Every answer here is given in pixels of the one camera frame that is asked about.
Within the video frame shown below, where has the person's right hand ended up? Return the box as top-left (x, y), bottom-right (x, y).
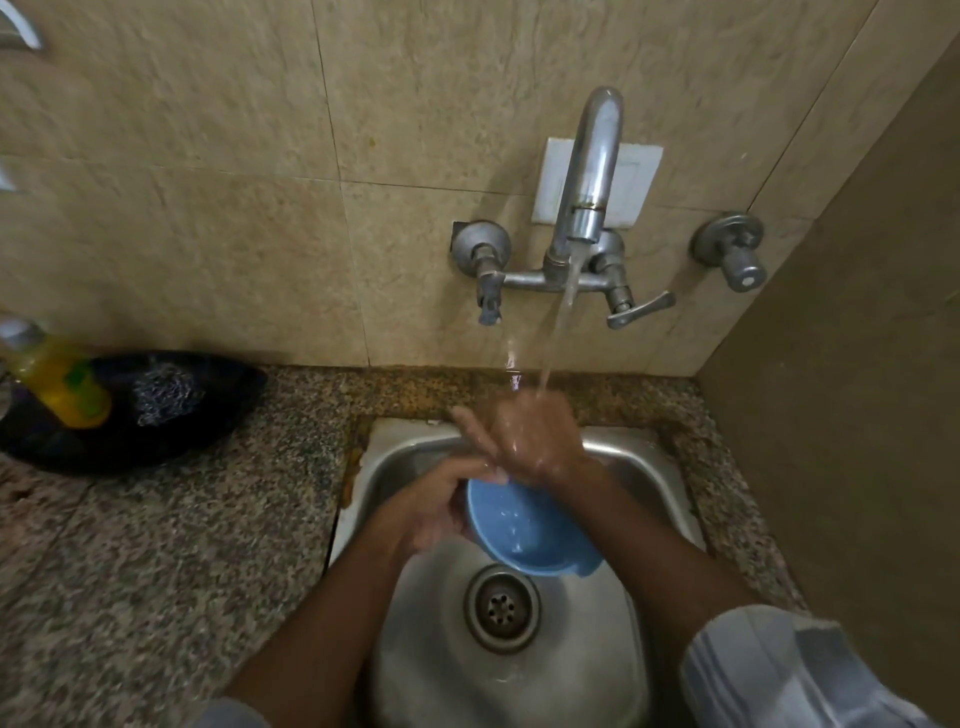
top-left (450, 390), bottom-right (601, 496)

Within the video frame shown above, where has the person's left hand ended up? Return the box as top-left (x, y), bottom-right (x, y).
top-left (372, 456), bottom-right (510, 560)

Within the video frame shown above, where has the blue plastic bowl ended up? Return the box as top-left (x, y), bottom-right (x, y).
top-left (466, 478), bottom-right (606, 579)

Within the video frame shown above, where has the person's left forearm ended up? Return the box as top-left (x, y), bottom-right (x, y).
top-left (225, 517), bottom-right (421, 728)

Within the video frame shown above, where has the person's right forearm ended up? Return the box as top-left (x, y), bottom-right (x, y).
top-left (551, 461), bottom-right (759, 665)

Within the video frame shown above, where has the round sink drain strainer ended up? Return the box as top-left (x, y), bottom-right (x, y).
top-left (462, 564), bottom-right (543, 654)

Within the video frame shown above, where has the stainless steel sink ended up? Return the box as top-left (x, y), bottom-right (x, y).
top-left (328, 417), bottom-right (708, 728)

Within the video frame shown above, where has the black plastic tray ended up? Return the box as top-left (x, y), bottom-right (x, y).
top-left (0, 350), bottom-right (270, 475)

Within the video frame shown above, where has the steel wool scrubber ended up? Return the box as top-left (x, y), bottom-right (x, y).
top-left (133, 363), bottom-right (207, 429)

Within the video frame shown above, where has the white striped shirt sleeve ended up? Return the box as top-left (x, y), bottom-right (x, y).
top-left (679, 604), bottom-right (939, 728)

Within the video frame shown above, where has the yellow dish soap bottle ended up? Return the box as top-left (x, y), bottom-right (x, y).
top-left (0, 318), bottom-right (114, 430)

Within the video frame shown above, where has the steel wall mixer faucet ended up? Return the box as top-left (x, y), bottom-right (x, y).
top-left (450, 86), bottom-right (677, 331)

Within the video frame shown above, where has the white wall plate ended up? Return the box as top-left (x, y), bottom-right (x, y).
top-left (531, 137), bottom-right (665, 230)

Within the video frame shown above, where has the steel wall stop valve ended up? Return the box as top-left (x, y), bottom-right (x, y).
top-left (690, 213), bottom-right (768, 294)

